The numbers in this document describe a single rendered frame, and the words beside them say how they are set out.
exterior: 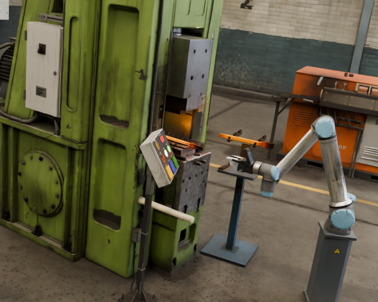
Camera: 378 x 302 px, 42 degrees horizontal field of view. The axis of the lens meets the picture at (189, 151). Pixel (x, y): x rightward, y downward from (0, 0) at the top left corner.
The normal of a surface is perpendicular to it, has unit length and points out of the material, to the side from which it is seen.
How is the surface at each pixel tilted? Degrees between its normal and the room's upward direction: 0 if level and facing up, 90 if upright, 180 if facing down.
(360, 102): 90
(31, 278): 0
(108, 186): 90
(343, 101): 90
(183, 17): 90
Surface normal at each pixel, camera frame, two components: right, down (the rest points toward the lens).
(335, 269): -0.04, 0.29
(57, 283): 0.11, -0.95
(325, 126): -0.31, 0.13
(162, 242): -0.54, 0.18
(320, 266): -0.73, 0.12
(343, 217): -0.26, 0.34
